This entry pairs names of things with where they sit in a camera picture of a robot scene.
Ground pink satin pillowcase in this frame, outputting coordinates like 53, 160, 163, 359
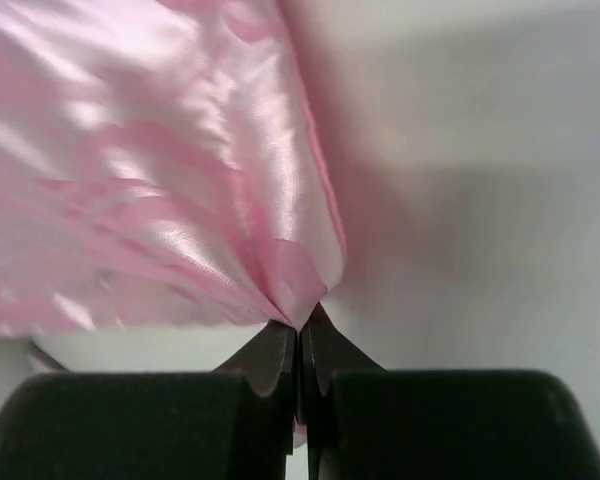
0, 1, 346, 336

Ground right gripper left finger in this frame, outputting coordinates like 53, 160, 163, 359
213, 321, 297, 398

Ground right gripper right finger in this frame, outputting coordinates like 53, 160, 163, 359
299, 304, 386, 398

